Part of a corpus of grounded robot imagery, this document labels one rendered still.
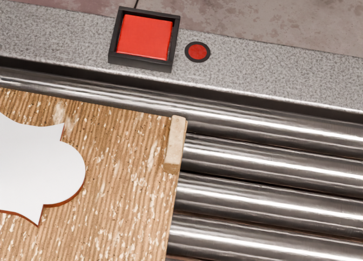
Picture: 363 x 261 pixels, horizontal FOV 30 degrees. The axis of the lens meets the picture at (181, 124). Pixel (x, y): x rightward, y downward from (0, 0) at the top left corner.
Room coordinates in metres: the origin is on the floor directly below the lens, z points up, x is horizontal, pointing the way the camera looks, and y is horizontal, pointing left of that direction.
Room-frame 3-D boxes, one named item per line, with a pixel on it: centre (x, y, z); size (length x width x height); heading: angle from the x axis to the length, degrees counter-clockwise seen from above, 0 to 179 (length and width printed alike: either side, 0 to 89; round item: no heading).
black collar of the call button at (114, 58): (0.50, 0.06, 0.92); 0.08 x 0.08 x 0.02; 2
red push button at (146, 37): (0.50, 0.06, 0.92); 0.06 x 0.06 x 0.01; 2
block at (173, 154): (0.35, 0.00, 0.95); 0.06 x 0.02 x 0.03; 1
